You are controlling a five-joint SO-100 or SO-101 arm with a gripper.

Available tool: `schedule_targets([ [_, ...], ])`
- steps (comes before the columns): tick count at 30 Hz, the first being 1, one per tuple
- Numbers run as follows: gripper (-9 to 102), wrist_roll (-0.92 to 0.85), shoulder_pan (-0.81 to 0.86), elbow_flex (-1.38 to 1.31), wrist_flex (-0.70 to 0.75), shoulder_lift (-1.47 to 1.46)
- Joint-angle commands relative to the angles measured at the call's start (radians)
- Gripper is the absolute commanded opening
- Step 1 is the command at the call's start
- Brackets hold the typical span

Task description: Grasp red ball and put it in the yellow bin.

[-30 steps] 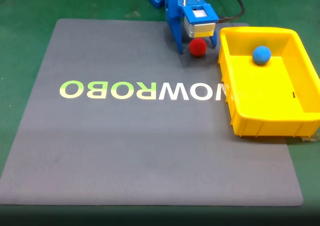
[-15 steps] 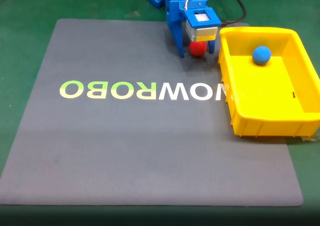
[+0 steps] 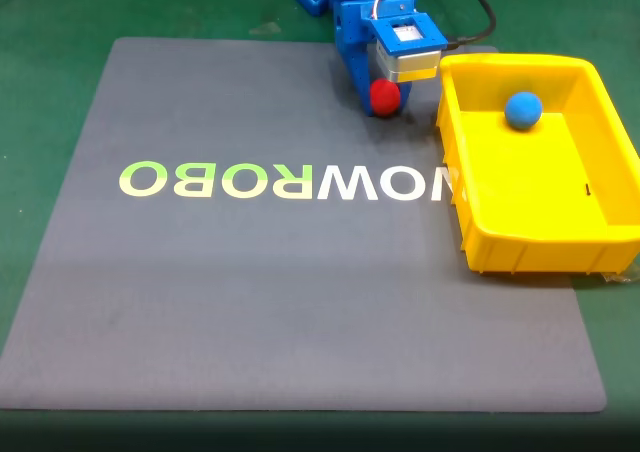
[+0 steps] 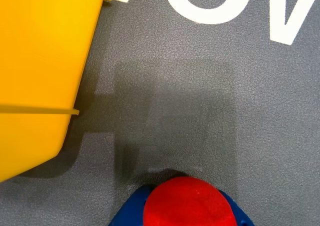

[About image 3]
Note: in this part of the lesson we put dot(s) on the clear plastic wrap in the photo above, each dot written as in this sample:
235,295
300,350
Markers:
622,274

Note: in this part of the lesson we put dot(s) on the yellow plastic bin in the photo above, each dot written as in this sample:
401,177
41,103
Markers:
525,172

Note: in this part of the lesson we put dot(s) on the black screw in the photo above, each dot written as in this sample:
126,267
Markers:
587,190

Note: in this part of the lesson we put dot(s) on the red ball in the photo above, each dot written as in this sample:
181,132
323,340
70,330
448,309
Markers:
384,98

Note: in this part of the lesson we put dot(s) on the grey mat with NOWROBO print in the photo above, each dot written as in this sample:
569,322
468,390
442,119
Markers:
250,297

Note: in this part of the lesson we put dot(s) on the blue ball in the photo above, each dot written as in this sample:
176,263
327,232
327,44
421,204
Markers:
523,110

